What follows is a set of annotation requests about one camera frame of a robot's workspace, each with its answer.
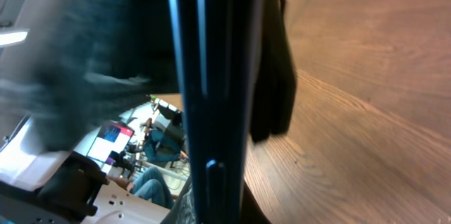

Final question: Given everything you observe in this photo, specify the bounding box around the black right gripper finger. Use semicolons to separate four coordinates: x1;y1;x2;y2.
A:
249;0;297;142

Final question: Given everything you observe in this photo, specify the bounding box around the blue Samsung Galaxy smartphone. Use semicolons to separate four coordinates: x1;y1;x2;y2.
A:
169;0;264;223

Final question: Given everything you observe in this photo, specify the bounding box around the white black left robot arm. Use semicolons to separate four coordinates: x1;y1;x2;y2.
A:
1;0;297;223

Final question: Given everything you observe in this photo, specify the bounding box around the seated person in blue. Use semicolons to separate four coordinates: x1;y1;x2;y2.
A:
107;118;187;209

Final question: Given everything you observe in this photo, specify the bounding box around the computer monitor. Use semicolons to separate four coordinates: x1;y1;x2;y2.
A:
87;123;135;162

